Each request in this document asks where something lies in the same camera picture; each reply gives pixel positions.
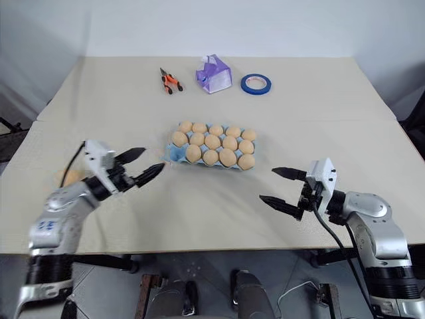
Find rusty brown metal bracket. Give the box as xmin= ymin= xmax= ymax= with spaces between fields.
xmin=317 ymin=282 xmax=343 ymax=319
xmin=135 ymin=273 xmax=161 ymax=319

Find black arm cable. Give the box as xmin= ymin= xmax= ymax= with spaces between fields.
xmin=311 ymin=189 xmax=379 ymax=319
xmin=59 ymin=141 xmax=86 ymax=189

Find purple tissue pack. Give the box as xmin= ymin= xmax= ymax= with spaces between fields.
xmin=195 ymin=54 xmax=232 ymax=95

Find orange black pliers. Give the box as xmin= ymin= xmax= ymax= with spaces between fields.
xmin=159 ymin=67 xmax=185 ymax=96

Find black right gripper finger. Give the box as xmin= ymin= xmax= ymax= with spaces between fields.
xmin=271 ymin=166 xmax=308 ymax=182
xmin=258 ymin=194 xmax=305 ymax=221

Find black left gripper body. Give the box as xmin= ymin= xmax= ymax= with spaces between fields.
xmin=107 ymin=158 xmax=137 ymax=193

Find black table frame bar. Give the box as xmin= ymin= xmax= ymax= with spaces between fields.
xmin=311 ymin=247 xmax=360 ymax=267
xmin=72 ymin=254 xmax=139 ymax=274

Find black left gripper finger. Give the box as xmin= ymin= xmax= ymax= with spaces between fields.
xmin=133 ymin=162 xmax=166 ymax=188
xmin=114 ymin=147 xmax=147 ymax=165

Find blue tape roll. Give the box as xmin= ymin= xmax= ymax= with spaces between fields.
xmin=240 ymin=73 xmax=274 ymax=96

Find black metal stand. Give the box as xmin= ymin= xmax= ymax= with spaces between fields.
xmin=0 ymin=116 xmax=31 ymax=163

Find white floor cable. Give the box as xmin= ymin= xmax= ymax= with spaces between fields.
xmin=278 ymin=280 xmax=320 ymax=306

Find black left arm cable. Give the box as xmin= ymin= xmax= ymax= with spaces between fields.
xmin=59 ymin=141 xmax=86 ymax=189

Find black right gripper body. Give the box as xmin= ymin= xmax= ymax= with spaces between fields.
xmin=297 ymin=181 xmax=325 ymax=213

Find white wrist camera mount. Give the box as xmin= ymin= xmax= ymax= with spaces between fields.
xmin=82 ymin=140 xmax=120 ymax=194
xmin=305 ymin=158 xmax=338 ymax=213

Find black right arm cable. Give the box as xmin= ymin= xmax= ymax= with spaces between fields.
xmin=311 ymin=189 xmax=379 ymax=319

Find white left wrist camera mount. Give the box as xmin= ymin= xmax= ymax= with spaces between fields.
xmin=82 ymin=140 xmax=120 ymax=194

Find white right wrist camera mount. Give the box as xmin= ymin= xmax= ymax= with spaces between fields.
xmin=305 ymin=158 xmax=338 ymax=213

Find blue egg carton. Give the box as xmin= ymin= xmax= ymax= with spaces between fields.
xmin=164 ymin=122 xmax=258 ymax=173

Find dark rounded robot leg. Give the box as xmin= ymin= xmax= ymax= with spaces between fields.
xmin=151 ymin=278 xmax=200 ymax=319
xmin=230 ymin=269 xmax=277 ymax=319

